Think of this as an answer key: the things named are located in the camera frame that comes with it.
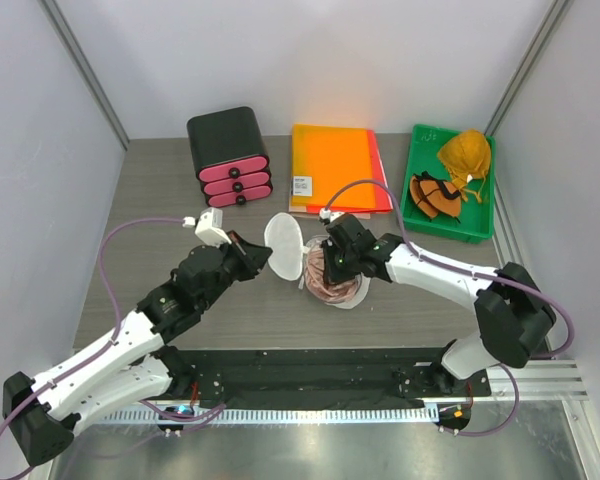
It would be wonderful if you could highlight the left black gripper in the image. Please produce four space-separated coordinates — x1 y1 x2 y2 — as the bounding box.
199 230 272 311

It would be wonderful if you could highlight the white mesh laundry bag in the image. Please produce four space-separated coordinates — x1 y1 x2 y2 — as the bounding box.
263 212 370 310

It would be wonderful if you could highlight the pink bra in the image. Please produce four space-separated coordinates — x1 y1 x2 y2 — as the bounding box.
302 236 370 310

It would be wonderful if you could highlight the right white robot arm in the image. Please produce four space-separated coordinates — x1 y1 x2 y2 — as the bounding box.
320 210 556 395

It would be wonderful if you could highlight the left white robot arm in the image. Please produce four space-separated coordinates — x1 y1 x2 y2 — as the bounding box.
2 231 272 467

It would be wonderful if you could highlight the mustard orange bra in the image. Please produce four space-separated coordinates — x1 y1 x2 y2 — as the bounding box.
408 129 492 222

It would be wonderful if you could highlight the orange folder stack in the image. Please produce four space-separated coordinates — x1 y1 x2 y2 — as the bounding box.
289 124 387 214

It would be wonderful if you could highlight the black pink drawer box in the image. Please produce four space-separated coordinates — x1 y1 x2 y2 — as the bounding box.
186 106 273 208

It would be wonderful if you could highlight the green plastic bin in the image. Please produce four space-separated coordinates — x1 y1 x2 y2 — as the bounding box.
400 124 496 244

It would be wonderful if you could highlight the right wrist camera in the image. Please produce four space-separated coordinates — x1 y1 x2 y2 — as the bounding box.
319 208 344 225

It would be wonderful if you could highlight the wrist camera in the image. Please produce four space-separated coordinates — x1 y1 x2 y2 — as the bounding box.
319 208 344 225
182 207 231 247

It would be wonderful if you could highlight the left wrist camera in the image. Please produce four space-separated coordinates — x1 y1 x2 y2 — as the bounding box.
182 207 231 247

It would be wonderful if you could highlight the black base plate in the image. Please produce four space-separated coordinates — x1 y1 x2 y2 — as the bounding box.
180 347 491 410

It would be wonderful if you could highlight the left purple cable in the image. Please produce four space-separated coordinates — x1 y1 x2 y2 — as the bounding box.
0 215 229 480

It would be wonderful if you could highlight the purple cable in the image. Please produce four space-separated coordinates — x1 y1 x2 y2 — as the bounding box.
0 215 229 480
319 178 576 437

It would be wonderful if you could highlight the white slotted cable duct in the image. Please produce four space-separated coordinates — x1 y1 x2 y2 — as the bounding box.
99 404 439 426

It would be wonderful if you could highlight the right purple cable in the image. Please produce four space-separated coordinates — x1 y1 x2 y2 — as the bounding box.
319 178 576 437

